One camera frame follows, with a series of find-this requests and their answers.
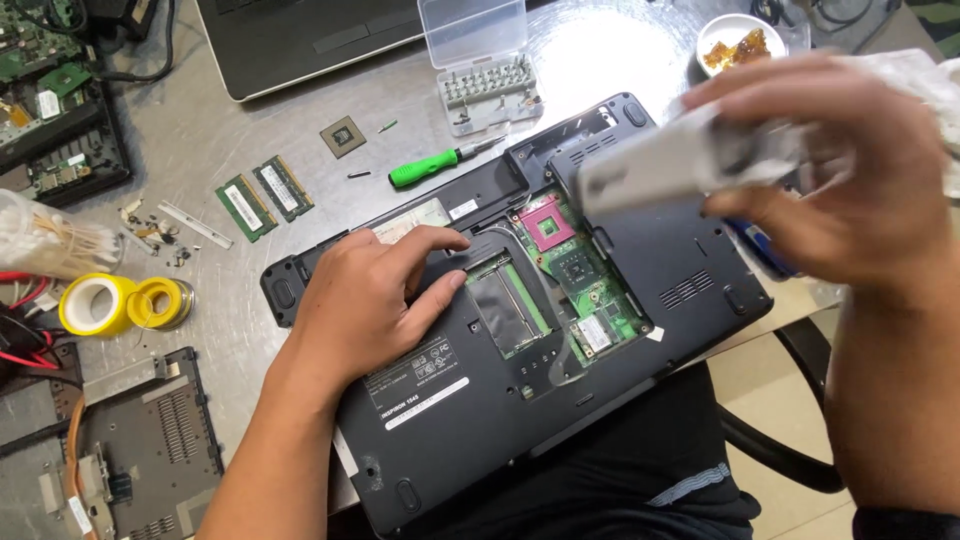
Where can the person's left hand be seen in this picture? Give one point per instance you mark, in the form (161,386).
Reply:
(352,307)

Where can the person's right hand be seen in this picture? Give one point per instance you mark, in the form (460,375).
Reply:
(862,180)

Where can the grey laptop cover panel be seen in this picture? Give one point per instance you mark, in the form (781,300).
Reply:
(660,165)

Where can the black laptop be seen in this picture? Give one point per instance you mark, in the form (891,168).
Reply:
(660,262)

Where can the white cloth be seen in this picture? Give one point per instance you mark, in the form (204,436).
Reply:
(926,82)

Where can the blue white tube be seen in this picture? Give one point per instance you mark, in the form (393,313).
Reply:
(757,251)

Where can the small black screwdriver bit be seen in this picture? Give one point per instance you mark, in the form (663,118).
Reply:
(358,174)

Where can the green memory module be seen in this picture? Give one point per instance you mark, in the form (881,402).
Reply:
(283,188)
(246,208)

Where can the square processor chip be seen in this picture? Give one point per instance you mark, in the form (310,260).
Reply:
(343,137)

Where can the clear plastic strip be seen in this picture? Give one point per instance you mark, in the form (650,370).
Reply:
(195,224)

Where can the white bowl with amber flux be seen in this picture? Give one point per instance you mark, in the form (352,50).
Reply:
(739,49)

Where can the small green screwdriver bit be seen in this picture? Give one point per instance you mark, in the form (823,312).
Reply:
(388,125)

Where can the pile of small screws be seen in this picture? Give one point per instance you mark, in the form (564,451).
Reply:
(154,232)

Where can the grey dismantled laptop base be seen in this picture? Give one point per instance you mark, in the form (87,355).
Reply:
(135,450)

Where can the clear screwdriver bit case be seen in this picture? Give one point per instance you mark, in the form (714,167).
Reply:
(484,82)

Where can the yellow tape roll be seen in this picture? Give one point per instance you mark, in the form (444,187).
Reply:
(79,304)

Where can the black chair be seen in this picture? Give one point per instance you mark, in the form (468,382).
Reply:
(795,465)

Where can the clear box of cotton swabs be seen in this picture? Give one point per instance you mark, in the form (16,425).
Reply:
(45,236)

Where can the dismantled laptop with green motherboard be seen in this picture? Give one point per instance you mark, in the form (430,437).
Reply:
(52,127)

